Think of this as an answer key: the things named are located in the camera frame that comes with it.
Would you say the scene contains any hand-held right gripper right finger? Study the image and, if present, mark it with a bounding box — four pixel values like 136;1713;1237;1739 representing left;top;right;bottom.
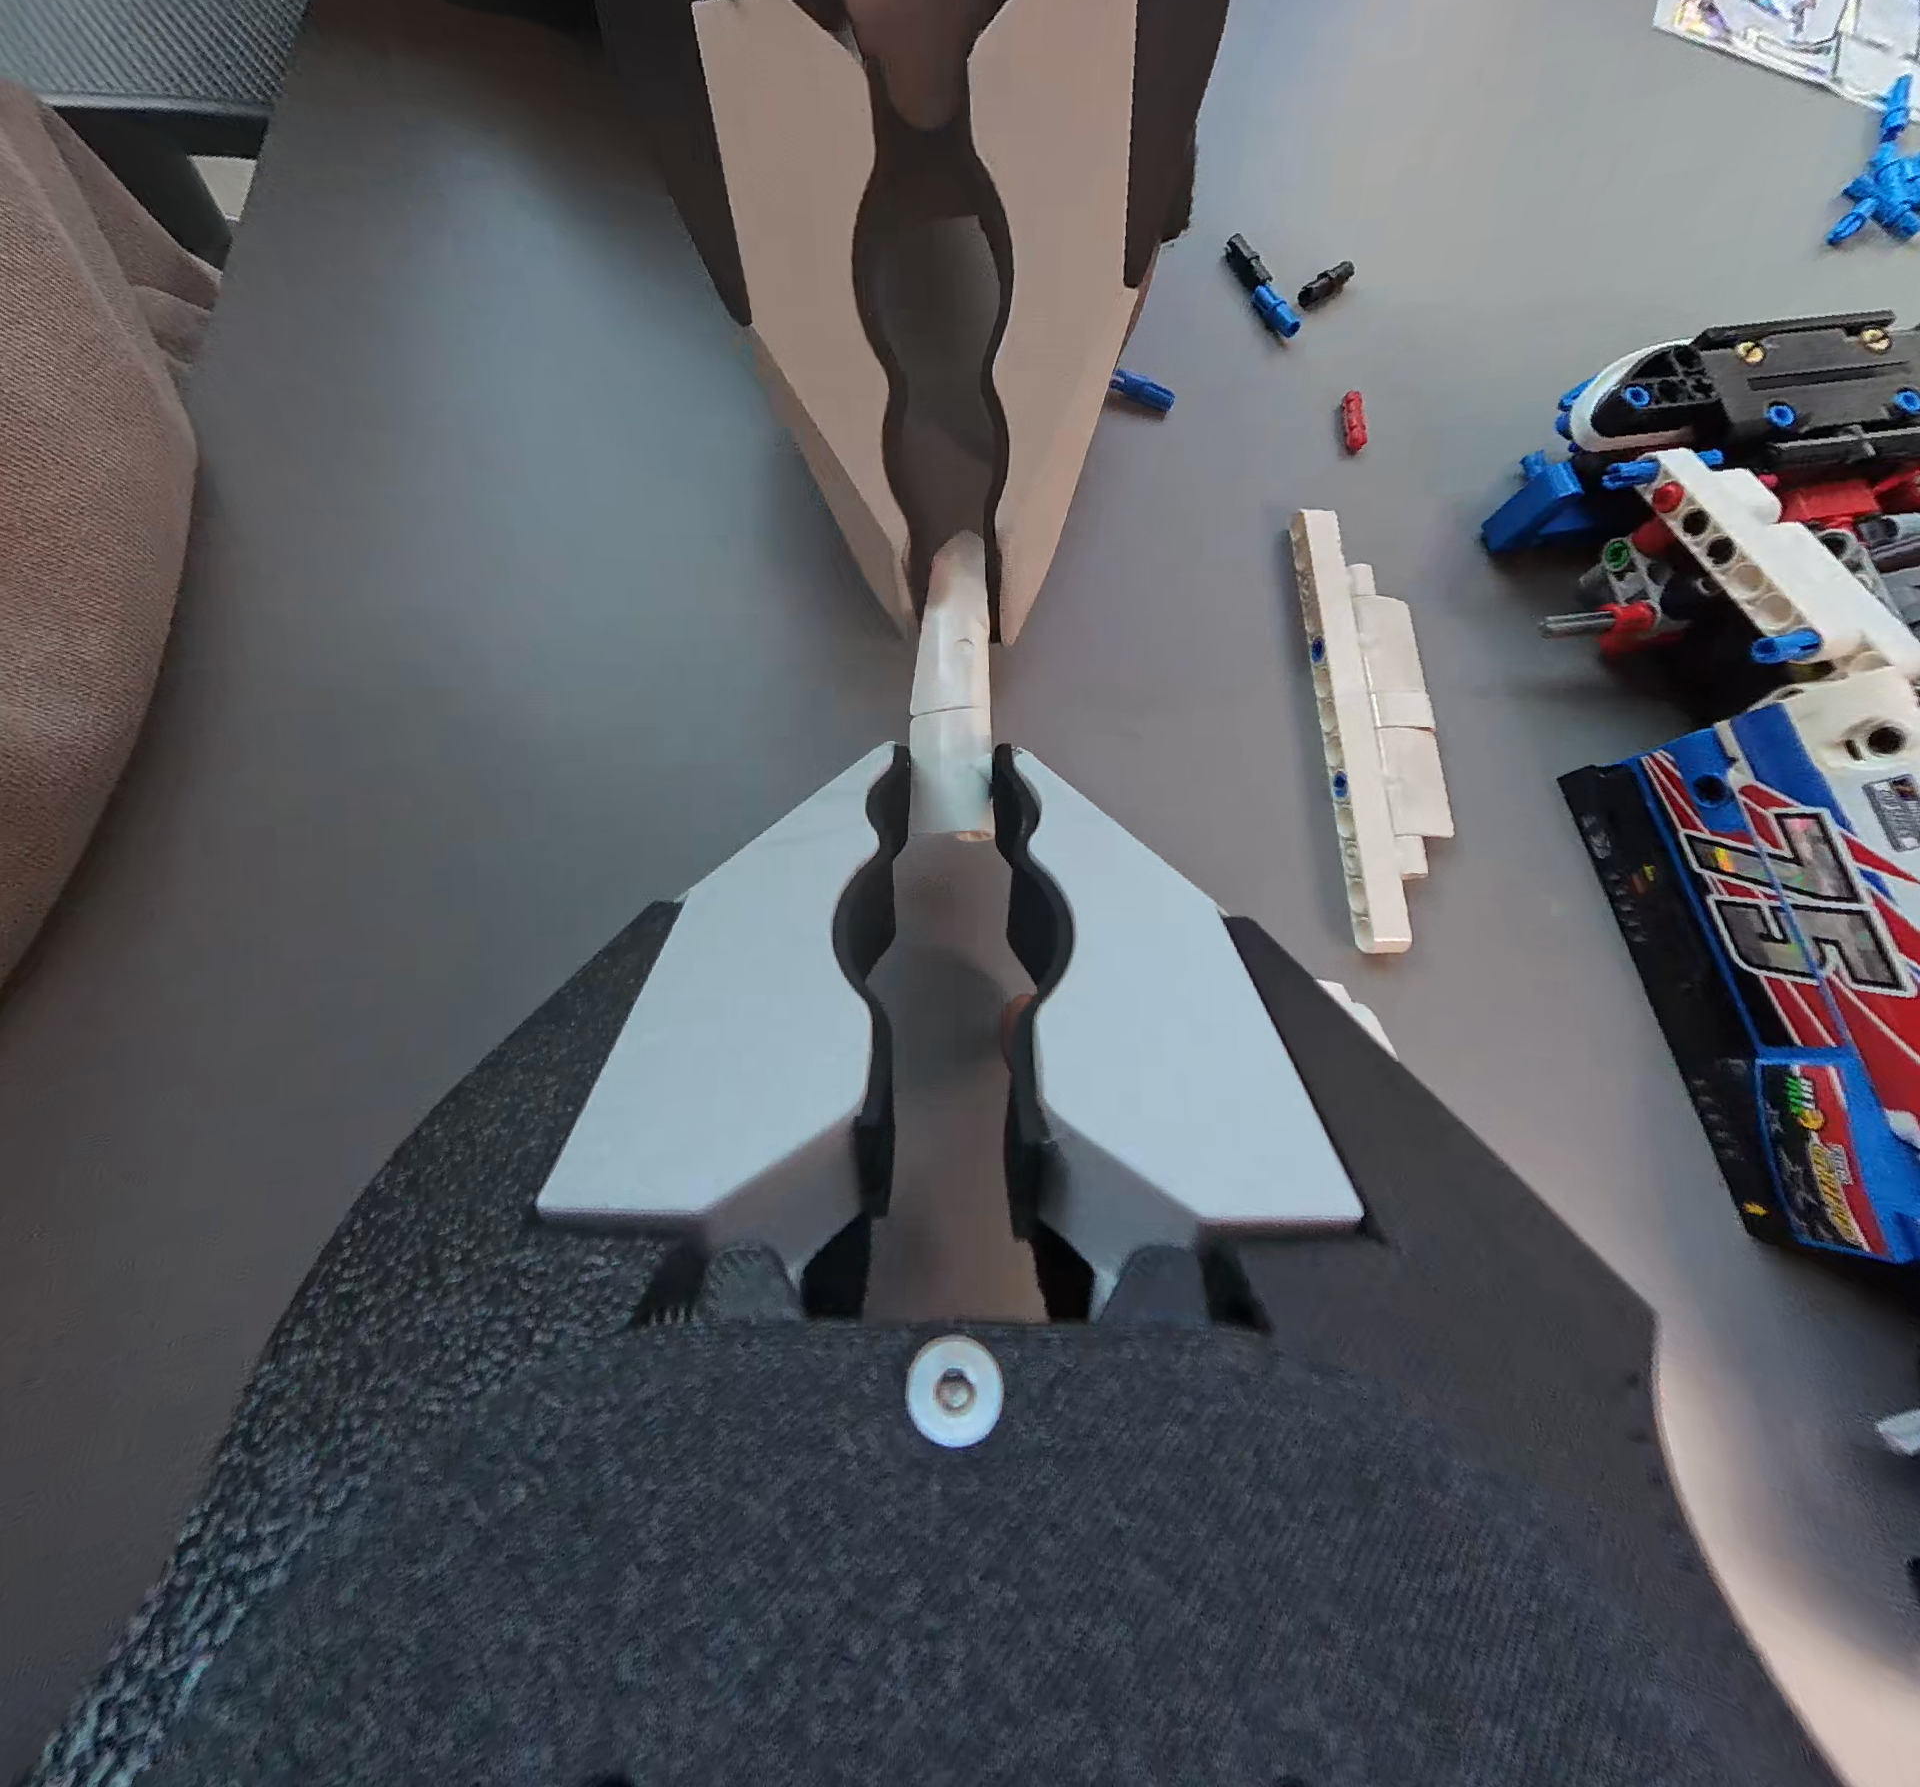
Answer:
990;742;1370;1319

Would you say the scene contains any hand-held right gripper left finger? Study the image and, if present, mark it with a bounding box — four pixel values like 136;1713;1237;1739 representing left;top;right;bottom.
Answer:
533;741;913;1319

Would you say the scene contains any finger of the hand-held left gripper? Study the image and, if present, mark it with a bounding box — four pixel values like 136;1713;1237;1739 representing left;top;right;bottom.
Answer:
958;0;1143;653
690;0;944;635

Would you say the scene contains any white curved brick piece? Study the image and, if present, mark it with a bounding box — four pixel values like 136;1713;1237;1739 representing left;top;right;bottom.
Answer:
908;706;995;843
922;532;995;717

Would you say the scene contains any person's left hand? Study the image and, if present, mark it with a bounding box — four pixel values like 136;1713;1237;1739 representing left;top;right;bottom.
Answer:
839;0;1003;128

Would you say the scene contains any long white brick beam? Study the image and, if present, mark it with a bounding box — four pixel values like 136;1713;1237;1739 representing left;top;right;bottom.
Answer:
1285;508;1457;955

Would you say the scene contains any blue white red toy car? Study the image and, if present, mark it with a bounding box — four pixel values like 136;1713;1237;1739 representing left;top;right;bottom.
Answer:
1481;313;1920;1264

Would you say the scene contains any black office chair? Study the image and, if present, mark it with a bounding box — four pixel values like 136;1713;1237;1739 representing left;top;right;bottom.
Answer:
0;0;321;266

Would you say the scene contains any cluster of blue connectors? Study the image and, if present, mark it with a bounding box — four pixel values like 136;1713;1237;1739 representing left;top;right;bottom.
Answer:
1828;73;1920;247

